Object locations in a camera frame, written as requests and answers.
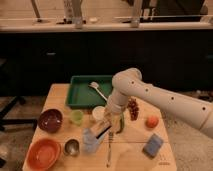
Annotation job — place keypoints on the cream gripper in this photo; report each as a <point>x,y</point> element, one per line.
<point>104,124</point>

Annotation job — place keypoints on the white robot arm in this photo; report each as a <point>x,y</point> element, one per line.
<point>195,112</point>

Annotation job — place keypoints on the orange bowl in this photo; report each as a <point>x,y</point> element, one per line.
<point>43,154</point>

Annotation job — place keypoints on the white cup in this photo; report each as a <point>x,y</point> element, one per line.
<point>98,113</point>

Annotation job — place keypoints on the dark red grapes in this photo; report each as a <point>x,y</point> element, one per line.
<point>133,108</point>

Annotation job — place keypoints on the light blue cloth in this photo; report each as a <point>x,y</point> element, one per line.
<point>90,142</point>

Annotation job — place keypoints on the light green cup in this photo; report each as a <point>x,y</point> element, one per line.
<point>76,117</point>

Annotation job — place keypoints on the green plastic tray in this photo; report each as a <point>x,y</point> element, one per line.
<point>81,96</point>

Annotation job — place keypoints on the orange fruit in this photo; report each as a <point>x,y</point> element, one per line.
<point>152,121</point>

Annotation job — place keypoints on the silver fork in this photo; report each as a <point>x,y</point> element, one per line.
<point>110,139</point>

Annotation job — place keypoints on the blue sponge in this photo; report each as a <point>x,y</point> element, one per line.
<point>153,145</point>

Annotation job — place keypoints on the small metal cup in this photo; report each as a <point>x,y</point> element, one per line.
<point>72,147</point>

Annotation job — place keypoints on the black office chair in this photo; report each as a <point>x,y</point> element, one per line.
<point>10,105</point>

